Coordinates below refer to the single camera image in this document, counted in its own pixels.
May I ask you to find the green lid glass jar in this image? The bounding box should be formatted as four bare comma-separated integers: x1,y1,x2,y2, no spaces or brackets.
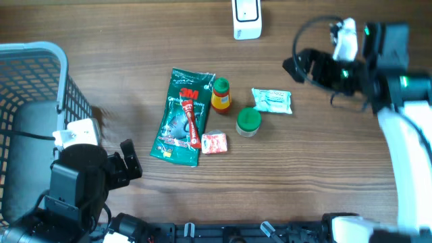
236,107,262,137

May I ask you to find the red white small packet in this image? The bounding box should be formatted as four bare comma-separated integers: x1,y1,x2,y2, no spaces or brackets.
201,130,227,155

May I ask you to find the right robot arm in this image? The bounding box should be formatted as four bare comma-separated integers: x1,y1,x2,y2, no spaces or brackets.
283,16,431,242

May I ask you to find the red stick sachet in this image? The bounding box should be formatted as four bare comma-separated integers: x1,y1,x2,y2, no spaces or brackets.
180,99,202,149

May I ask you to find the light green tissue packet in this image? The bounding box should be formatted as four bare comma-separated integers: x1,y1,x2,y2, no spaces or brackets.
251,88,292,114

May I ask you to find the black left camera cable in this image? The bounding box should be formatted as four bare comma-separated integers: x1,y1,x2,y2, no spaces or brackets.
9,130,57,141

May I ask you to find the grey plastic mesh basket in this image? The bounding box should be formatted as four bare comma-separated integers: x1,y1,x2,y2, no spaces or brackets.
1,42,92,227

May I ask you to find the green 3M gloves packet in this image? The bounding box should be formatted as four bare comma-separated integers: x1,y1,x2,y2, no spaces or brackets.
150,68,215,167

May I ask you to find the red sauce bottle green cap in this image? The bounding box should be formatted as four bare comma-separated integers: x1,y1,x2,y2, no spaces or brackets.
211,78,232,113

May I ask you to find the white barcode scanner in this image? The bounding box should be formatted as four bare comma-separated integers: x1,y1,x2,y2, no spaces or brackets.
232,0,263,41

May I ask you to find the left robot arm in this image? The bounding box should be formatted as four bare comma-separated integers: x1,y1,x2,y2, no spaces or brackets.
1,139,142,242

